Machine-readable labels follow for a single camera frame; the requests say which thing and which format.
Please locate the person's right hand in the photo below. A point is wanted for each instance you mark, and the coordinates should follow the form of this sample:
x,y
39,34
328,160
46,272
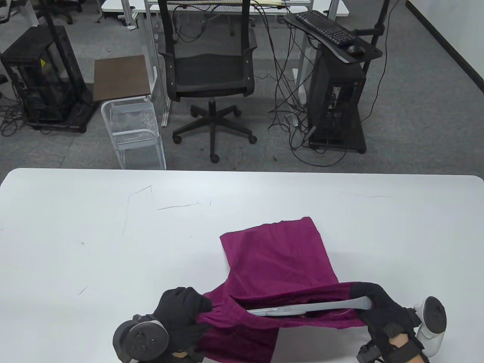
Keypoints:
x,y
382,306

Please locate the person's left hand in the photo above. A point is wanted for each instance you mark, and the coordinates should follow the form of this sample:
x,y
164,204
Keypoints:
x,y
177,306

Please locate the gray hanger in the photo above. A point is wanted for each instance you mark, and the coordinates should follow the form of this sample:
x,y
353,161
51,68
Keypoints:
x,y
340,304

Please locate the magenta shorts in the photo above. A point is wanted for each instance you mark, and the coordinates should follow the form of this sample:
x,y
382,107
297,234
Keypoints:
x,y
276,257

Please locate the person's left forearm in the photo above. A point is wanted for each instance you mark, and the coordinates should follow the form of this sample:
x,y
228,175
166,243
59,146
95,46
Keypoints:
x,y
181,355

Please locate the person's right forearm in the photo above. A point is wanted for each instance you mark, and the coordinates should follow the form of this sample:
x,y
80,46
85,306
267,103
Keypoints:
x,y
397,341

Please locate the gray left hand controller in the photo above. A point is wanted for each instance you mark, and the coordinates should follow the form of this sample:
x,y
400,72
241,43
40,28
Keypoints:
x,y
145,338

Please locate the gray hand controller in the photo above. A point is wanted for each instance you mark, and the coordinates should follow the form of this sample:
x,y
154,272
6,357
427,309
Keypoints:
x,y
433,314
145,338

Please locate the gray right hand controller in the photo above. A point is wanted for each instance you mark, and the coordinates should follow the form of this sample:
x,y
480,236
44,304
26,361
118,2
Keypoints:
x,y
433,314

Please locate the white power strip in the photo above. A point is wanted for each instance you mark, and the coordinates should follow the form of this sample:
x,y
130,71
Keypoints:
x,y
292,120

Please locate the black rolling stand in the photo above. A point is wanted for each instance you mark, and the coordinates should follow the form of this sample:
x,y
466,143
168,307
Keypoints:
x,y
85,113
372,51

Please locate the black computer tower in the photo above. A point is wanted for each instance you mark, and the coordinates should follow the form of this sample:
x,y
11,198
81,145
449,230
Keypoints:
x,y
325,83
34,56

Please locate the brown top white side table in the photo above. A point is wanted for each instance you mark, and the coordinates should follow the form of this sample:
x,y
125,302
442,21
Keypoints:
x,y
121,77

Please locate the black mesh office chair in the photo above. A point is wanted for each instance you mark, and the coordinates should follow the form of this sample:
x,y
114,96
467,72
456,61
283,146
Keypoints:
x,y
208,72

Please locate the black computer mouse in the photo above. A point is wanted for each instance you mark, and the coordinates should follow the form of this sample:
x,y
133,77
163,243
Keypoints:
x,y
355,49

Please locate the black keyboard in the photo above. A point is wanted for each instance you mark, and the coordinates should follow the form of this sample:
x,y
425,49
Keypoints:
x,y
325,26

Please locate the black swivel chair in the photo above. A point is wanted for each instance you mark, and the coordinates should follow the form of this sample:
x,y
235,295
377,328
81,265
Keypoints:
x,y
64,11

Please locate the yellow paper pad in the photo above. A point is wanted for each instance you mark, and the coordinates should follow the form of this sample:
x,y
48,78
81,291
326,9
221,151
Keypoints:
x,y
270,2

